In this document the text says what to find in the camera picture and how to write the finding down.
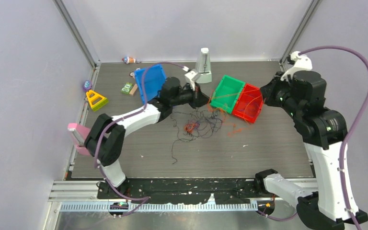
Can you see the purple round toy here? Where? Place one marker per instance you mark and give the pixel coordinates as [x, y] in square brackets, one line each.
[87, 86]

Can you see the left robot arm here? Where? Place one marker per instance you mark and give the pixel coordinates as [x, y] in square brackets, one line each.
[105, 140]

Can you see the small round toy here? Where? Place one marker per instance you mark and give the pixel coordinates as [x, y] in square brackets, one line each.
[132, 74]

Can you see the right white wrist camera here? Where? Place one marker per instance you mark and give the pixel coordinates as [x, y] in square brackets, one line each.
[299, 63]

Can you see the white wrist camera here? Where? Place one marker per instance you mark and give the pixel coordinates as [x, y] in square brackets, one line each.
[299, 63]
[191, 76]

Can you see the red plastic bin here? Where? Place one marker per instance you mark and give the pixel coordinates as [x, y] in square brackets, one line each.
[249, 104]

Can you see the white metronome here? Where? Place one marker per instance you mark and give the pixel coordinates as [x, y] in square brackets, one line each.
[203, 67]

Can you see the green toy block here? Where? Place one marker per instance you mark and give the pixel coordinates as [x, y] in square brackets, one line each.
[127, 88]

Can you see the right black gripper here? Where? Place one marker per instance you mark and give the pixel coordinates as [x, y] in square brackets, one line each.
[270, 89]

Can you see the green plastic bin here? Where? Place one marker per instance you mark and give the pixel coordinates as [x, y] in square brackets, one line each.
[227, 93]

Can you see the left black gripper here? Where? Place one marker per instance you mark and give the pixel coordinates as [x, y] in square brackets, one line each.
[197, 98]

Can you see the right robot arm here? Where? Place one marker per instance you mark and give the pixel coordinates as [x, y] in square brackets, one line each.
[323, 131]

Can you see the blue plastic bin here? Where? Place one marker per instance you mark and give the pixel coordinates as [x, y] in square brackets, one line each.
[154, 79]

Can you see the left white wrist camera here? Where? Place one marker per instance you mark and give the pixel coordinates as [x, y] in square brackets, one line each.
[191, 76]

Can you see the small figurine toy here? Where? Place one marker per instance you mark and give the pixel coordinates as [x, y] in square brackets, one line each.
[129, 60]

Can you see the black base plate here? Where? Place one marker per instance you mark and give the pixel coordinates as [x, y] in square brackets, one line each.
[192, 191]

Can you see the pink stand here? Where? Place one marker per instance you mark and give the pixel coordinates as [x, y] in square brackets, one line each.
[79, 134]

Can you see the yellow triangle toy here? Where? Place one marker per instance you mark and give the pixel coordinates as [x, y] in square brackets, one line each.
[96, 100]

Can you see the wooden block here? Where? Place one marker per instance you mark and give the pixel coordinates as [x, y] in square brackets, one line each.
[133, 90]

